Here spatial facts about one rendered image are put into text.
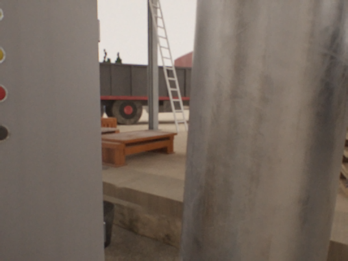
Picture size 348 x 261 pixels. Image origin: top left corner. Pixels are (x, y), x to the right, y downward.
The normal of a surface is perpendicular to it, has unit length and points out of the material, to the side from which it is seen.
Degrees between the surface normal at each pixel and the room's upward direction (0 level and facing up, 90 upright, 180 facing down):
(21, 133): 90
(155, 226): 93
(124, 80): 90
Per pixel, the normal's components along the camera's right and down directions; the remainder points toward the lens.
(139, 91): 0.36, 0.09
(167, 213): -0.57, 0.11
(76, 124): 0.81, 0.06
